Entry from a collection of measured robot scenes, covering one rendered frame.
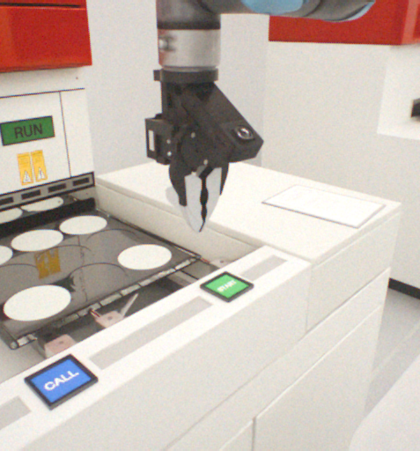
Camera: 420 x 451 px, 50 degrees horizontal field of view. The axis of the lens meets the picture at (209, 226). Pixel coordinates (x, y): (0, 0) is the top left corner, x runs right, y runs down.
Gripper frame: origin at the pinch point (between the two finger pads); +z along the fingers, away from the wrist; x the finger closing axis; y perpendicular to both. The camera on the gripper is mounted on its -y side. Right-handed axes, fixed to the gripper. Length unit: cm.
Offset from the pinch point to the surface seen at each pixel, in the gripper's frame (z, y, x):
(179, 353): 10.4, -8.6, 11.0
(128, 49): -10, 213, -123
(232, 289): 9.2, -4.0, -2.1
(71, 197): 13, 54, -6
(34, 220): 20, 63, 1
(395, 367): 106, 16, -120
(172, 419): 19.8, -8.8, 12.5
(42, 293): 15.7, 23.0, 15.0
